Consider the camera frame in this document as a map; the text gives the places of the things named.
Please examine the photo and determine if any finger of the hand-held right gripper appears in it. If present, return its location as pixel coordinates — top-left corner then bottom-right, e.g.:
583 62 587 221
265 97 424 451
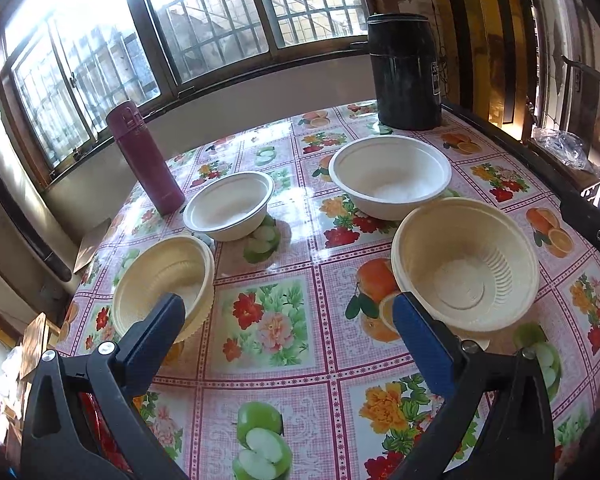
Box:
560 194 600 281

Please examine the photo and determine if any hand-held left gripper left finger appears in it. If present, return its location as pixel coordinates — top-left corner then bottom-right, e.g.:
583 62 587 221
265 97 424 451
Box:
20 292 188 480

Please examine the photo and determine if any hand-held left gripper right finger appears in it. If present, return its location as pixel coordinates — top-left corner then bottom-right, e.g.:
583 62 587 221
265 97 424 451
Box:
390 291 556 480

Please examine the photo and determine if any cream plastic bowl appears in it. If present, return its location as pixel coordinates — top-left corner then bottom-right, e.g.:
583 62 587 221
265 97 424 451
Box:
112 234 216 347
390 197 541 334

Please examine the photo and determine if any small white paper bowl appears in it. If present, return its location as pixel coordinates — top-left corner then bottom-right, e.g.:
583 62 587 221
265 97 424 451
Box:
183 171 275 242

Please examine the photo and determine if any large white paper bowl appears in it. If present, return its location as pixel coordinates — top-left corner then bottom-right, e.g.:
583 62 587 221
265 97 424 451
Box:
328 134 452 221

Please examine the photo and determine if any clear plastic bag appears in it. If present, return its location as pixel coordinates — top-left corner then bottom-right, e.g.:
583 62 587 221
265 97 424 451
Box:
531 126 600 177

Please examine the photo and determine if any red plate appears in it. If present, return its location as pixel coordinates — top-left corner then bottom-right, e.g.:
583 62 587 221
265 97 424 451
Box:
77 392 132 472

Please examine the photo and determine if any fruit and flower tablecloth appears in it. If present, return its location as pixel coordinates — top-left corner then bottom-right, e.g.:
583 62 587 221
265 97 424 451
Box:
55 100 600 480

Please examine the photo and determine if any wooden stool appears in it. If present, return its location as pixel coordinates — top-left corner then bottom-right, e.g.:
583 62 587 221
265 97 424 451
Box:
19 312 62 382

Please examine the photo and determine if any dark wooden chair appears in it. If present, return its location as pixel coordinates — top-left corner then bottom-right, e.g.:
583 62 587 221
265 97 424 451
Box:
560 54 600 173

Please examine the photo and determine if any maroon thermos bottle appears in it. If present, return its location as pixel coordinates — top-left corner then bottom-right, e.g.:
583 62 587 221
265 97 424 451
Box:
105 100 186 216

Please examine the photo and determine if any white standing air conditioner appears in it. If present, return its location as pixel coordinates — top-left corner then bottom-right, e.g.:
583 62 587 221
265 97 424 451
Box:
0 105 78 283

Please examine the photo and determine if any black cylindrical canister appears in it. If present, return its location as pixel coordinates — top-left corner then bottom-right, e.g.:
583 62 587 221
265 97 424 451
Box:
366 12 443 131

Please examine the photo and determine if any barred window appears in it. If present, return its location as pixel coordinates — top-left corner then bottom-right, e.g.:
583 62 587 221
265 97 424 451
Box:
0 0 381 181

